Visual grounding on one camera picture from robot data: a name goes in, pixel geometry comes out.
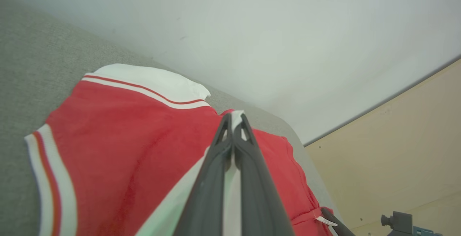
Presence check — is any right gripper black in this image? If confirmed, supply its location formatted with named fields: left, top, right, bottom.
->
left=321, top=207, right=443, bottom=236

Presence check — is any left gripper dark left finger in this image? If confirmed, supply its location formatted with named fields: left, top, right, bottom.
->
left=173, top=113, right=233, bottom=236

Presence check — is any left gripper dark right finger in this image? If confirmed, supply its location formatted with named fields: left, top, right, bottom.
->
left=233, top=113, right=296, bottom=236

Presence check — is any red basketball jersey with lettering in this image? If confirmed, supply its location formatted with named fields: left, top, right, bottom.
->
left=24, top=63, right=341, bottom=236

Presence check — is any light wooden board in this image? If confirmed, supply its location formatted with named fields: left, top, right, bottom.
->
left=304, top=59, right=461, bottom=236

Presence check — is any grey fabric sofa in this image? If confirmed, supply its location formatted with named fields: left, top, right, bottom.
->
left=0, top=0, right=343, bottom=236

